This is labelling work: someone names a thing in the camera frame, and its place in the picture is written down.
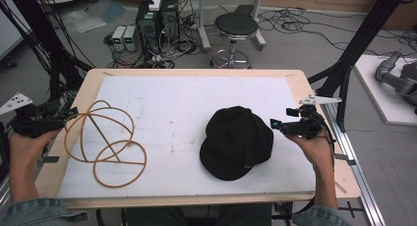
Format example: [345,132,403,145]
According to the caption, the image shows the black cap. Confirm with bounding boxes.
[199,105,274,182]

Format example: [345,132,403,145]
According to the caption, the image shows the white table mat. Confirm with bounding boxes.
[56,75,317,199]

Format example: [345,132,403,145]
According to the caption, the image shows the rattan hat stand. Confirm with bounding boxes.
[63,99,149,190]

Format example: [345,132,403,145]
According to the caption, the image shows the black frame with cables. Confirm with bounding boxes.
[0,0,96,101]

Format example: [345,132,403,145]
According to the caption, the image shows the white platform board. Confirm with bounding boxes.
[353,53,417,128]

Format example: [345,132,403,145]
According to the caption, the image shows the person's dark trousers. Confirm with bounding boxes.
[125,202,273,226]

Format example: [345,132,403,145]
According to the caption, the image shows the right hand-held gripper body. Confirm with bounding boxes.
[280,93,342,140]

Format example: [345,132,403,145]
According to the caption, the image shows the grey power supply unit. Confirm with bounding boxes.
[123,25,139,52]
[110,25,128,52]

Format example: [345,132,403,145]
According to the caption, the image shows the person's right hand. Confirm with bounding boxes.
[283,129,333,176]

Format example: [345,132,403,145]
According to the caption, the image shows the aluminium rail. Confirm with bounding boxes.
[321,102,387,226]

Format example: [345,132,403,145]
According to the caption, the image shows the white table leg frame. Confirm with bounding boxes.
[195,0,268,54]

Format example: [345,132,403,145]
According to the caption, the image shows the metal table bracket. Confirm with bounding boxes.
[36,154,61,169]

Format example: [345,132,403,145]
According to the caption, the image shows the black metal frame stand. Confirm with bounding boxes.
[307,0,412,133]

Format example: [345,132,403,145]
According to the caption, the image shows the black floor cables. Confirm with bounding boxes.
[257,6,417,58]

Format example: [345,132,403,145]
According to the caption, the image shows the tangled cables by computers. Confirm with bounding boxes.
[103,32,205,70]

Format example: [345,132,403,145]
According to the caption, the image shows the clear plastic sheet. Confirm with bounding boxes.
[61,9,107,34]

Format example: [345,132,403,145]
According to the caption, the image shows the black round stool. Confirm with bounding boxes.
[209,12,261,70]

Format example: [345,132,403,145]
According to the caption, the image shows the black computer tower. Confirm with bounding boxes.
[135,1,162,55]
[159,0,181,42]

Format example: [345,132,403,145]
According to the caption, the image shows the person's left hand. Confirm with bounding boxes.
[8,127,64,178]

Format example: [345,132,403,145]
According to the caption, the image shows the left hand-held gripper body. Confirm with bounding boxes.
[0,91,68,140]

